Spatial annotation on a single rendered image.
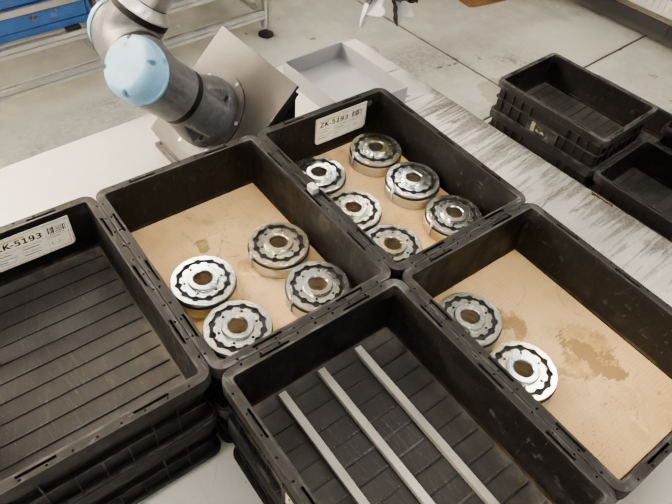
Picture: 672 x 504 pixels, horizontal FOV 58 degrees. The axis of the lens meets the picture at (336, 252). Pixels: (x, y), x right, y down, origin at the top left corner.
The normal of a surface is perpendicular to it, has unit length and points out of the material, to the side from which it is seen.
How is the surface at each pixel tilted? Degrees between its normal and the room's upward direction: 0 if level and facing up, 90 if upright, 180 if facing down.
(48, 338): 0
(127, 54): 44
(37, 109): 0
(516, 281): 0
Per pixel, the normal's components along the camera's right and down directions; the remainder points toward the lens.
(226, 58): -0.48, -0.20
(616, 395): 0.07, -0.67
